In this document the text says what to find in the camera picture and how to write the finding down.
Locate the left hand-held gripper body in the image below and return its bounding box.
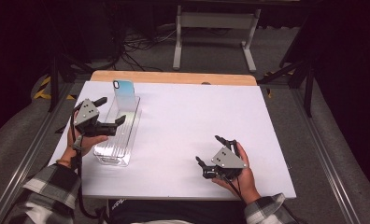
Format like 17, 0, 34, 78
73, 98, 118, 138

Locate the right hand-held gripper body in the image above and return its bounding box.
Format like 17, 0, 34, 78
201, 139, 249, 181

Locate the clear plastic package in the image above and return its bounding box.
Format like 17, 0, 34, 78
92, 94, 143, 167

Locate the iridescent phone case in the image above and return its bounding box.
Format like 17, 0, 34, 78
112, 79, 138, 114

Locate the person's left hand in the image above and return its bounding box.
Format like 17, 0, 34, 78
63, 125, 109, 166

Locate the person's right hand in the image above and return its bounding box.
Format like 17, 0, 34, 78
211, 141, 263, 205

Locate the white board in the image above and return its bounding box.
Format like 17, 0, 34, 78
47, 81, 297, 200

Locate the black tripod stand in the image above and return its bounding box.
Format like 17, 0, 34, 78
257, 15, 318, 119
47, 52, 95, 113

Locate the yellow black floor tape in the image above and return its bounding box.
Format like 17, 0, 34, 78
33, 76, 78, 101

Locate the person's black clothing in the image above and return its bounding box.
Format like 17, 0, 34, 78
107, 199, 248, 224

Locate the wooden table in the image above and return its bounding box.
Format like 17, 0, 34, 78
90, 70, 258, 87

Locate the right hand-held gripper cable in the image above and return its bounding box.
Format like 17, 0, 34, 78
223, 175, 248, 203

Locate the hand-held gripper cable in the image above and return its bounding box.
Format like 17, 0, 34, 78
69, 105, 110, 221
223, 175, 248, 203

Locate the bundle of black floor cables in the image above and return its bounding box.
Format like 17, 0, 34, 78
116, 26, 178, 73

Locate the left hand-held gripper cable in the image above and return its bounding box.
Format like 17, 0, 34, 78
69, 105, 110, 221

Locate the aluminium floor rail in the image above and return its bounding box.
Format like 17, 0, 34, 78
0, 83, 76, 224
290, 88, 367, 224

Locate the white metal stand frame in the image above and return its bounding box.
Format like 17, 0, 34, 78
172, 4, 262, 73

